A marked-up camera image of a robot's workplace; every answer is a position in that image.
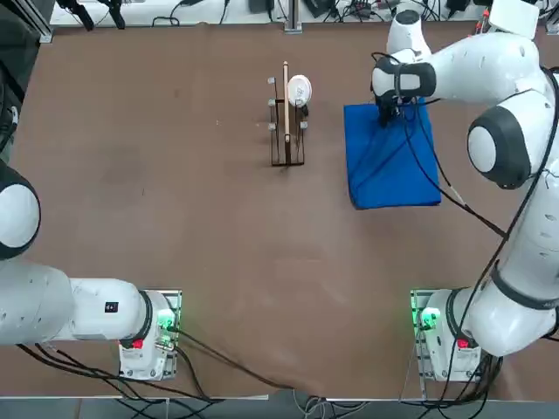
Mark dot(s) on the blue microfibre towel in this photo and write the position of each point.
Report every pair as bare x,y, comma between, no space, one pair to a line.
393,174

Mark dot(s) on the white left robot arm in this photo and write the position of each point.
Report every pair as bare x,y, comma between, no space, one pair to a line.
43,305

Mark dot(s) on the red and black device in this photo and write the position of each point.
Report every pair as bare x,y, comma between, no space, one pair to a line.
362,5

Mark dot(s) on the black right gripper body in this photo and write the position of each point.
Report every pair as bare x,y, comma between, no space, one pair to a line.
386,105

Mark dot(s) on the black power adapter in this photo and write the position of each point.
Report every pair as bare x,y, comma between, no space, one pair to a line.
457,4

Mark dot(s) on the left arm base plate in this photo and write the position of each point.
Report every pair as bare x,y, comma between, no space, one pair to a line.
177,305

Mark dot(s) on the aluminium camera post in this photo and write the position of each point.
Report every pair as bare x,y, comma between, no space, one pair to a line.
292,17

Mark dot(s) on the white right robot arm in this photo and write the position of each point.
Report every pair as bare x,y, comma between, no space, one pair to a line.
502,78

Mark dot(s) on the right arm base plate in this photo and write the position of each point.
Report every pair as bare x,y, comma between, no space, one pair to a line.
421,362

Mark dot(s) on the black stand leg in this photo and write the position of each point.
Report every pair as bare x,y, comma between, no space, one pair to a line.
83,17
117,17

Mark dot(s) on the white paper cup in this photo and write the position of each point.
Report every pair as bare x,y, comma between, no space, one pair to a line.
300,89

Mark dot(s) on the aluminium frame profile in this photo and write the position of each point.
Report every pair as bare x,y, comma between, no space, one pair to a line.
37,22

